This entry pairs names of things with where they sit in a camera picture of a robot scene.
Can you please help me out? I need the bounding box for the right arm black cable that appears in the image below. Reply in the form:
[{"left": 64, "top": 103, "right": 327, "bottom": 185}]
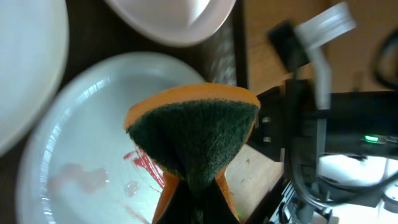
[{"left": 284, "top": 68, "right": 398, "bottom": 209}]

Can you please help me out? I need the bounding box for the dark brown serving tray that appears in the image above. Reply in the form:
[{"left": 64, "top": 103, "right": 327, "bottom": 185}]
[{"left": 1, "top": 1, "right": 247, "bottom": 223}]

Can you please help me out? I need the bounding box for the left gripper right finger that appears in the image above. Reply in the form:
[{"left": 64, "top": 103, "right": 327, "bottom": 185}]
[{"left": 201, "top": 179, "right": 239, "bottom": 224}]

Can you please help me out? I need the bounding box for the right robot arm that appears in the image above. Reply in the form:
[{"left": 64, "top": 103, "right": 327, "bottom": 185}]
[{"left": 248, "top": 80, "right": 397, "bottom": 223}]

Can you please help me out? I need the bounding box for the white plate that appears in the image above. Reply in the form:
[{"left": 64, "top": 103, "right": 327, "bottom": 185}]
[
  {"left": 1, "top": 0, "right": 69, "bottom": 154},
  {"left": 106, "top": 0, "right": 236, "bottom": 47}
]

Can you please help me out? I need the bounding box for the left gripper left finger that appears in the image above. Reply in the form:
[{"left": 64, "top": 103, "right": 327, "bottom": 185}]
[{"left": 155, "top": 181, "right": 199, "bottom": 224}]

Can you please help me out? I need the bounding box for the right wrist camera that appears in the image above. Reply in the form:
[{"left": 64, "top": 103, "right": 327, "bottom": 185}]
[{"left": 267, "top": 2, "right": 356, "bottom": 110}]

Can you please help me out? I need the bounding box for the pale blue plate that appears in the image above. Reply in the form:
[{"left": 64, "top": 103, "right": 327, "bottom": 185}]
[{"left": 16, "top": 52, "right": 203, "bottom": 224}]

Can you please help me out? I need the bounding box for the green orange sponge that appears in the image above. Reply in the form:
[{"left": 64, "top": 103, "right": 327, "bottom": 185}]
[{"left": 124, "top": 83, "right": 261, "bottom": 224}]

